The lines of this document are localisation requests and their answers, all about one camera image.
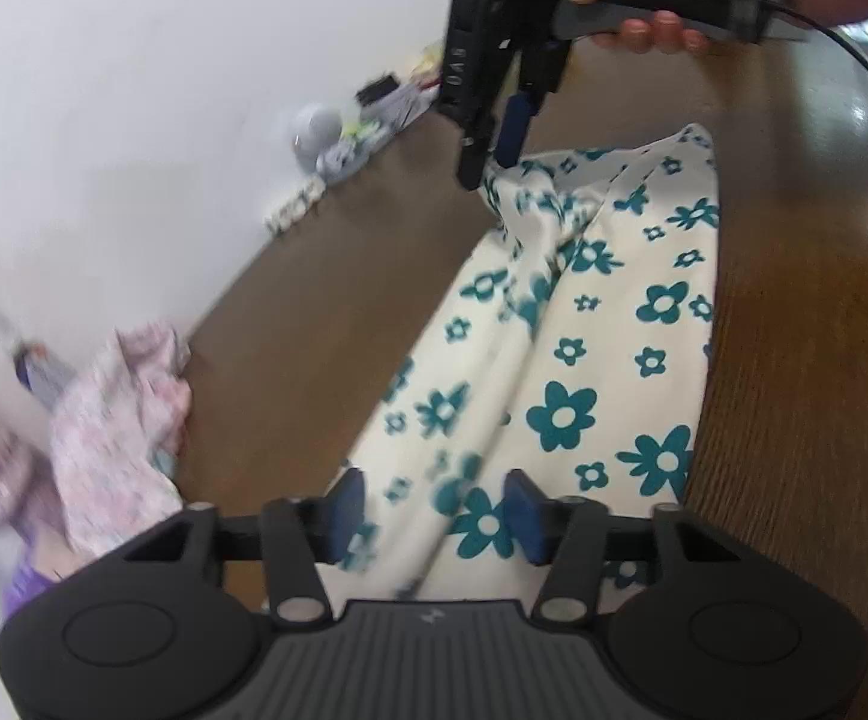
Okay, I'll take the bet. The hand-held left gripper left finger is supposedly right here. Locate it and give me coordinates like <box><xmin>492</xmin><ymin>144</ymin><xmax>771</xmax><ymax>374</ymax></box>
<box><xmin>122</xmin><ymin>469</ymin><xmax>367</xmax><ymax>627</ymax></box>

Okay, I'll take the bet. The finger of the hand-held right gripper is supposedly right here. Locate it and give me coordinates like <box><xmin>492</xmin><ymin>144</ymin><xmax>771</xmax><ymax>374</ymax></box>
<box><xmin>495</xmin><ymin>92</ymin><xmax>536</xmax><ymax>170</ymax></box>
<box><xmin>458</xmin><ymin>112</ymin><xmax>498</xmax><ymax>192</ymax></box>

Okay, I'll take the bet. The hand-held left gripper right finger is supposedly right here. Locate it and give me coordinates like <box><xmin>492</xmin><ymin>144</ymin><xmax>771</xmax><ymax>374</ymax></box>
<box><xmin>503</xmin><ymin>469</ymin><xmax>742</xmax><ymax>625</ymax></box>

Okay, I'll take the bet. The cream dress with green flowers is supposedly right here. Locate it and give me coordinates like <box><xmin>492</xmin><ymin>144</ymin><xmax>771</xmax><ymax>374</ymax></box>
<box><xmin>329</xmin><ymin>124</ymin><xmax>723</xmax><ymax>601</ymax></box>

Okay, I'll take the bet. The grey tin box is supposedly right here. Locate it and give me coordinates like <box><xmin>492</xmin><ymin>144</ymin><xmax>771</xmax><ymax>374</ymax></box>
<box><xmin>374</xmin><ymin>82</ymin><xmax>442</xmax><ymax>136</ymax></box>

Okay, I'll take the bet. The black charger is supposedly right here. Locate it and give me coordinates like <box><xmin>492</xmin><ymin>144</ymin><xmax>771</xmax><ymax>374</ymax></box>
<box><xmin>355</xmin><ymin>73</ymin><xmax>397</xmax><ymax>106</ymax></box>

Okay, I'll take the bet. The white robot speaker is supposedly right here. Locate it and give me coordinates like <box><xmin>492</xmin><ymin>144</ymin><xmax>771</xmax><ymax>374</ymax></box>
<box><xmin>287</xmin><ymin>105</ymin><xmax>367</xmax><ymax>181</ymax></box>

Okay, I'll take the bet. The pink floral garment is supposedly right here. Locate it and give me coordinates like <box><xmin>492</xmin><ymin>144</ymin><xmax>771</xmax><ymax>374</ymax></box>
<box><xmin>47</xmin><ymin>321</ymin><xmax>195</xmax><ymax>560</ymax></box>

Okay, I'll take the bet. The purple tissue pack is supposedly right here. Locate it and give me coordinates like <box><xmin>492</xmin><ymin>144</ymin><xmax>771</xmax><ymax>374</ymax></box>
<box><xmin>2</xmin><ymin>555</ymin><xmax>67</xmax><ymax>616</ymax></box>

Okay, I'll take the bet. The tea bottle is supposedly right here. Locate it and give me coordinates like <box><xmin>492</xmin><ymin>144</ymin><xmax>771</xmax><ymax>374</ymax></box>
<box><xmin>17</xmin><ymin>345</ymin><xmax>75</xmax><ymax>406</ymax></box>

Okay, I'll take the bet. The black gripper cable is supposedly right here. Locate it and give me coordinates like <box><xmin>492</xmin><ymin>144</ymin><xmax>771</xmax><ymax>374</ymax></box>
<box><xmin>767</xmin><ymin>4</ymin><xmax>868</xmax><ymax>125</ymax></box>

